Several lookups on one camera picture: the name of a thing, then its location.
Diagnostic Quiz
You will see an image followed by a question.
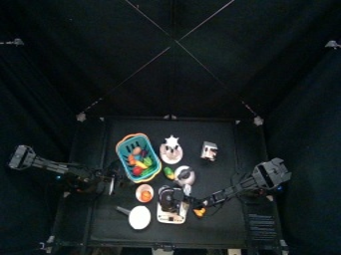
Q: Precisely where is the thin white diagonal cord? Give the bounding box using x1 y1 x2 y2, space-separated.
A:
79 0 237 116
125 0 260 119

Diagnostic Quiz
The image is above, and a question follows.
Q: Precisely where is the green yellow toy corn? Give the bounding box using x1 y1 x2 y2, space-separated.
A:
163 166 175 181

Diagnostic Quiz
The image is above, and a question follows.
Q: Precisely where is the small orange toy food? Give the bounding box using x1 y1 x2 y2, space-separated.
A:
193 206 208 219

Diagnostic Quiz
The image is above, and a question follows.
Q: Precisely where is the white round plate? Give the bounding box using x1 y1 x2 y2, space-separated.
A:
159 142 185 165

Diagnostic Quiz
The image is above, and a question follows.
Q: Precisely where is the black pot lid teal knob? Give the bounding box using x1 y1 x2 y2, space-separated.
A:
159 187 178 209

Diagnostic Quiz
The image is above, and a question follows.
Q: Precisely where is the white toy kettle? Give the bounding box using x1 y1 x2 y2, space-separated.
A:
173 164 197 187

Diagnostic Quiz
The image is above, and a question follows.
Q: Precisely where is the white toy pan grey handle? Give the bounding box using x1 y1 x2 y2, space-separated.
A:
115 204 154 231

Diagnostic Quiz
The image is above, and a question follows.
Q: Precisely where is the white toy knife block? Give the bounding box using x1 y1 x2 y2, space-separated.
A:
200 140 220 162

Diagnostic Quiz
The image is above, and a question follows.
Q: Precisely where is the white text label sticker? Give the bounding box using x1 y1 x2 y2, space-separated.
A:
246 212 280 241

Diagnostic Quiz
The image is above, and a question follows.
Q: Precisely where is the white star-shaped toy egg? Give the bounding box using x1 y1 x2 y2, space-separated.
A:
163 134 181 149

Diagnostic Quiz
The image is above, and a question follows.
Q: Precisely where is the teal basket orange rim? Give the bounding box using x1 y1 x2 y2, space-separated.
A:
115 132 165 184

